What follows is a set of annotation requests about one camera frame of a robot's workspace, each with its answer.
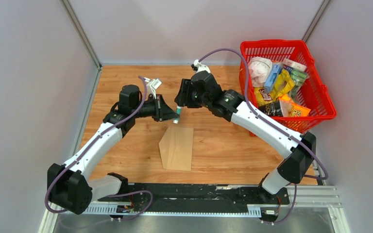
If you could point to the orange snack bag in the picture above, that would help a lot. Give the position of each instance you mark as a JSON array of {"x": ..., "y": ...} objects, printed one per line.
[{"x": 290, "y": 108}]

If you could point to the aluminium frame rail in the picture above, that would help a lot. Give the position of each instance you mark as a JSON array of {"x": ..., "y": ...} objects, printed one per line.
[{"x": 300, "y": 196}]

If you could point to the black snack packet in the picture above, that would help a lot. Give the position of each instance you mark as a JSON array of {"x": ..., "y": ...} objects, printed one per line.
[{"x": 272, "y": 109}]

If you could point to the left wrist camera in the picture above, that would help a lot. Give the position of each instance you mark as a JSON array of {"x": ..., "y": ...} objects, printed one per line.
[{"x": 152, "y": 86}]

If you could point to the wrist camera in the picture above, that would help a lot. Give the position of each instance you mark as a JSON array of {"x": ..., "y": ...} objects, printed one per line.
[
  {"x": 197, "y": 66},
  {"x": 152, "y": 86}
]

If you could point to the brown paper envelope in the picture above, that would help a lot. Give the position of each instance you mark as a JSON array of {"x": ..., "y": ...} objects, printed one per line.
[{"x": 176, "y": 148}]

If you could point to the white red small box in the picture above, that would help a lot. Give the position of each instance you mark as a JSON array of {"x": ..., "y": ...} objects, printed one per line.
[{"x": 290, "y": 65}]

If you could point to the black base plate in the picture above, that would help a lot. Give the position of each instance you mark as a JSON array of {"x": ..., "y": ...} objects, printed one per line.
[{"x": 200, "y": 198}]

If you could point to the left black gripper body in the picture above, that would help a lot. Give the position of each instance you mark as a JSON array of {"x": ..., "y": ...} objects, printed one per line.
[{"x": 148, "y": 108}]

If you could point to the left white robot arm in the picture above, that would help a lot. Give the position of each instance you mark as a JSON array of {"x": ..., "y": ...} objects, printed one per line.
[{"x": 68, "y": 184}]

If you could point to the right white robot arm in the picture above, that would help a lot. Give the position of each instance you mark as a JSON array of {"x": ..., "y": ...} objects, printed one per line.
[{"x": 296, "y": 148}]

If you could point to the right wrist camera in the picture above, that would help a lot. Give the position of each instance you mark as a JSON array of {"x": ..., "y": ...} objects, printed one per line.
[{"x": 197, "y": 66}]

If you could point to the green packet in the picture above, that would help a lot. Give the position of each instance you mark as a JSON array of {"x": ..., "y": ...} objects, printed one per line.
[{"x": 299, "y": 78}]

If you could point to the white crumpled bag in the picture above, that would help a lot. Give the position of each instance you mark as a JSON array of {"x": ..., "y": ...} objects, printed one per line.
[{"x": 259, "y": 69}]

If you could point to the blue box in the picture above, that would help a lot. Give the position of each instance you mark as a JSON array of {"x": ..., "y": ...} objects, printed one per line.
[{"x": 271, "y": 79}]

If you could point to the green white glue stick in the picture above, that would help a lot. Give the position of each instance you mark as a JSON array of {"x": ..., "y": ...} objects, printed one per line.
[{"x": 178, "y": 111}]

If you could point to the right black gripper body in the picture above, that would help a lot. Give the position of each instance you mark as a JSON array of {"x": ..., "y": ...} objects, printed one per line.
[{"x": 195, "y": 101}]

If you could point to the yellow snack bag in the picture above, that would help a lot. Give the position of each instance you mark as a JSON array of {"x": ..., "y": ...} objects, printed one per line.
[{"x": 283, "y": 84}]

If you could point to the red plastic basket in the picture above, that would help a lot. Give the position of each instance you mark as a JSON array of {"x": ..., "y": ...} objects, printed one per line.
[{"x": 313, "y": 94}]

